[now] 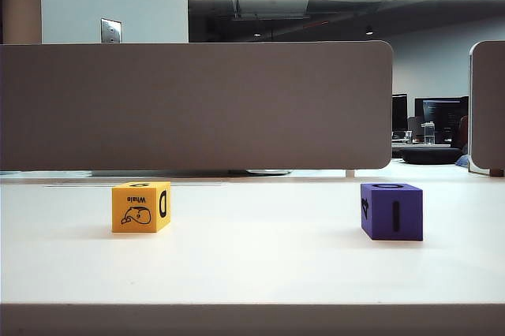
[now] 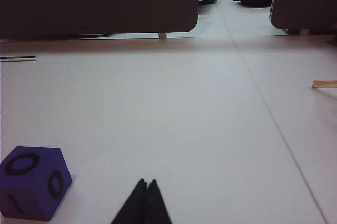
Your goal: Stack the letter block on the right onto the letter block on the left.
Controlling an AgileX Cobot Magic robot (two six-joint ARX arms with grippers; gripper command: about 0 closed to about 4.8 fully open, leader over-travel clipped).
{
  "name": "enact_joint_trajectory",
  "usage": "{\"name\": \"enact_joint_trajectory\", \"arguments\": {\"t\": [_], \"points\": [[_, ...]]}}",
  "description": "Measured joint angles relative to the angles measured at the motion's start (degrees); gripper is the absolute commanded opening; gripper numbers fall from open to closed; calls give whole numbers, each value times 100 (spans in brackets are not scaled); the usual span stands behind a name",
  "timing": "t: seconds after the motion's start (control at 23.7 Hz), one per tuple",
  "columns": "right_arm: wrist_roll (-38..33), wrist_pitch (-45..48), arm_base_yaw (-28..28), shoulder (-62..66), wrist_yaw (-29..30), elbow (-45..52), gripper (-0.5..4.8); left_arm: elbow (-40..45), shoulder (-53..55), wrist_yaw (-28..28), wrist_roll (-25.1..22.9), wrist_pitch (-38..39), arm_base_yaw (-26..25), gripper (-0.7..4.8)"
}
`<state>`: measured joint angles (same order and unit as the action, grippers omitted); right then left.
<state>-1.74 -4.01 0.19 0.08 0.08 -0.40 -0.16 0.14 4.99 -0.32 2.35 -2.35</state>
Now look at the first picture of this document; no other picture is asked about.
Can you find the purple letter block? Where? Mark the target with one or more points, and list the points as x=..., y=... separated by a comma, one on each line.
x=380, y=215

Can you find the yellow whale letter block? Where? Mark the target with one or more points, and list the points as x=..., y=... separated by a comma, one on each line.
x=136, y=210

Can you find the silver monitor stand base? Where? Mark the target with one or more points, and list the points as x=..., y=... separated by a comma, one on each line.
x=270, y=172

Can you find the wide grey desk divider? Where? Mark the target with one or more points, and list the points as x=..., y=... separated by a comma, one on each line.
x=197, y=107

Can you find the small dark computer monitor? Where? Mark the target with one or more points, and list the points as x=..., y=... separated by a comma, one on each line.
x=399, y=111

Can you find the black ceiling pendant lamp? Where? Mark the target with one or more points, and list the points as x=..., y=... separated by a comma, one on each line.
x=369, y=30

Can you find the clear water bottle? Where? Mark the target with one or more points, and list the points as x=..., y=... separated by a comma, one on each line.
x=428, y=134

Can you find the black round cushion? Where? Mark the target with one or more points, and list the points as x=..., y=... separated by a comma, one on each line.
x=431, y=155

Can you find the large dark computer monitor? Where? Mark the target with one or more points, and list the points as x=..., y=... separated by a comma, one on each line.
x=444, y=113

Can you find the narrow grey desk divider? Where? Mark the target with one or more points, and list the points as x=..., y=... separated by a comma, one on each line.
x=489, y=107

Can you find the brown divider foot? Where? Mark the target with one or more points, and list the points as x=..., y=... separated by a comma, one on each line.
x=496, y=172

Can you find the metal wall plate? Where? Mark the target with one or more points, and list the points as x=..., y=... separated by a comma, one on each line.
x=111, y=30

